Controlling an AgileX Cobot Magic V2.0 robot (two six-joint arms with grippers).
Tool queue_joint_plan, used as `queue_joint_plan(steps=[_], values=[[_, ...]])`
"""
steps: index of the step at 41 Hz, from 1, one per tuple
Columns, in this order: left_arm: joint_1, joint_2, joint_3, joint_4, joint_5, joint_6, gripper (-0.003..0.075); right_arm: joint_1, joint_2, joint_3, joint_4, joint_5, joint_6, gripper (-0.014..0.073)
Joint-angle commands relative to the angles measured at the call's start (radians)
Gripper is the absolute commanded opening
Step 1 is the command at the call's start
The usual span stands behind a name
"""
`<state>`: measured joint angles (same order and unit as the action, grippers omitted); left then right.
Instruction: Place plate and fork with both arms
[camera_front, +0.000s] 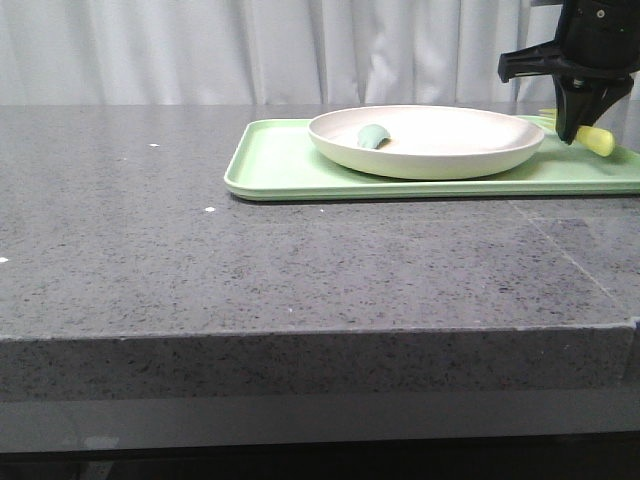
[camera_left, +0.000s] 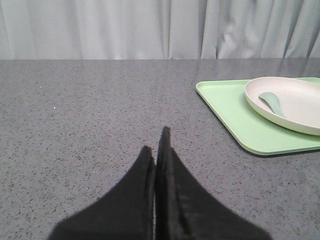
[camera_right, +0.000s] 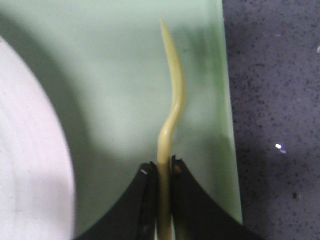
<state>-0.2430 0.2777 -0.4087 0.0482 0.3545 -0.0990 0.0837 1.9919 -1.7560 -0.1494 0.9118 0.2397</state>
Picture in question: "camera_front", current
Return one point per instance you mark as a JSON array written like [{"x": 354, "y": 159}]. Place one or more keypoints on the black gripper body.
[{"x": 593, "y": 40}]

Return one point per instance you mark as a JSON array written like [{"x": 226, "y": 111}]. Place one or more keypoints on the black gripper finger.
[
  {"x": 571, "y": 95},
  {"x": 596, "y": 96}
]

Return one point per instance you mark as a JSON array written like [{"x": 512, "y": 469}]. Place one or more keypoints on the yellow plastic fork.
[{"x": 599, "y": 141}]

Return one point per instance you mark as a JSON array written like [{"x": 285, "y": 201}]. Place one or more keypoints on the beige round plate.
[{"x": 427, "y": 142}]

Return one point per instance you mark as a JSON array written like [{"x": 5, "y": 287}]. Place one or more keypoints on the dark green plastic spoon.
[{"x": 372, "y": 136}]

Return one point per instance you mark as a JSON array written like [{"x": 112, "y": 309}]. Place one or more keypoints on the light green plastic tray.
[{"x": 276, "y": 161}]

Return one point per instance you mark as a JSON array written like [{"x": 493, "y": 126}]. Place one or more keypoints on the grey pleated curtain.
[{"x": 267, "y": 52}]

